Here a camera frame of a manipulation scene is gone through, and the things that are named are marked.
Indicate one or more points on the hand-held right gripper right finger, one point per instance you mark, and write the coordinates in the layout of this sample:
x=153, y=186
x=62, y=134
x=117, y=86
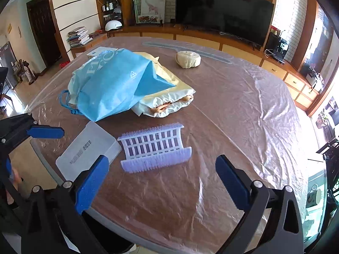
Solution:
x=233, y=184

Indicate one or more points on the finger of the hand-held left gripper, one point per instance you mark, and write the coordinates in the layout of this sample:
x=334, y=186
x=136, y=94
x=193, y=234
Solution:
x=46, y=132
x=8, y=166

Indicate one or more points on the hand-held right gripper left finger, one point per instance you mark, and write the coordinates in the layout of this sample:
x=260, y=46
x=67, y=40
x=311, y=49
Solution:
x=91, y=184

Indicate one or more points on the white plastic grid tray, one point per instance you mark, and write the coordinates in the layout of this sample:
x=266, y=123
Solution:
x=156, y=161

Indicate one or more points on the yellow and white plastic bag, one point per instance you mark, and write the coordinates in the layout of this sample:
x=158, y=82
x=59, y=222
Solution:
x=182, y=87

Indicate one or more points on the red basket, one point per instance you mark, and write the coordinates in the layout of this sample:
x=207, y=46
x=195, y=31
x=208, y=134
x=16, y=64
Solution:
x=64, y=64

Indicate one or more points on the clear plastic table cover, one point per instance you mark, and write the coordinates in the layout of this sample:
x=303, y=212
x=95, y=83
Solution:
x=225, y=111

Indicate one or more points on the white mug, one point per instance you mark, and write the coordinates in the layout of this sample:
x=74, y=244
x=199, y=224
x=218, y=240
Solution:
x=316, y=195

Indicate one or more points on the small wooden cabinet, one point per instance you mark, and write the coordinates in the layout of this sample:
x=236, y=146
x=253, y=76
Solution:
x=79, y=51

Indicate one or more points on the white and blue booklet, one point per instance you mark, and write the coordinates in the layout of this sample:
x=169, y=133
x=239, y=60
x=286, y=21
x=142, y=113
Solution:
x=102, y=50

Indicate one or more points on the dark wooden door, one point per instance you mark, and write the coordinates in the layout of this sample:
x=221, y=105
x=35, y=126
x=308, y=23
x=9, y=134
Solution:
x=42, y=31

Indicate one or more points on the stack of books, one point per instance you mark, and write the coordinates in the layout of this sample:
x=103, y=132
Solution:
x=79, y=37

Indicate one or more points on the potted plant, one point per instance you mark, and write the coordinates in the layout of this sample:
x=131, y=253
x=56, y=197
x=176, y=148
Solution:
x=322, y=120

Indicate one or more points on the white helmet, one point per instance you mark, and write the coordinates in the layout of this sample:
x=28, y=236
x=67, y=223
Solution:
x=114, y=26

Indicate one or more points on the long wooden television cabinet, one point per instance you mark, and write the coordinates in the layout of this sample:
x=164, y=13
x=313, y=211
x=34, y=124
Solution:
x=238, y=51

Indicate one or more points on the printer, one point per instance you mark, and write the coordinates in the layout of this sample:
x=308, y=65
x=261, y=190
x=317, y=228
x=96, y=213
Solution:
x=313, y=78

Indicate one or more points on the wooden display shelf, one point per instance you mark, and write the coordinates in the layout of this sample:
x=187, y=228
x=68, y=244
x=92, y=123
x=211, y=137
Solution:
x=100, y=10

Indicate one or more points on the black coffee machine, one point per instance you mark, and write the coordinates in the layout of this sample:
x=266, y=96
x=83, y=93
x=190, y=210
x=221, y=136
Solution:
x=278, y=47

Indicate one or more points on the animal picture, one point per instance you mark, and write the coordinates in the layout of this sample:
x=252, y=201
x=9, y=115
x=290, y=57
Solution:
x=152, y=6

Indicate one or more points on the black flat television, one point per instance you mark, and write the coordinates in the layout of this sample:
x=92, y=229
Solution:
x=219, y=5

